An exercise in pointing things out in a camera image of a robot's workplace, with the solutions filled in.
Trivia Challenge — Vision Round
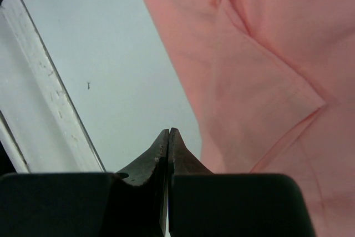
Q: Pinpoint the aluminium rail front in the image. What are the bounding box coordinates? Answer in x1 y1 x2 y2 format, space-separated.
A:
3 0 105 172

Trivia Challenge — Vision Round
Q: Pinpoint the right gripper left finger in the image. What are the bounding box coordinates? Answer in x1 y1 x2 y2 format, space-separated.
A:
1 129 169 236

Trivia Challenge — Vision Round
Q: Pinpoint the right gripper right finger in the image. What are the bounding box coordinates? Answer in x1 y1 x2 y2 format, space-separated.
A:
168 128 315 236

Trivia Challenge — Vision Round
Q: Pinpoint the pink t shirt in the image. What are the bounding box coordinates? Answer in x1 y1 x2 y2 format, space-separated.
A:
144 0 354 236

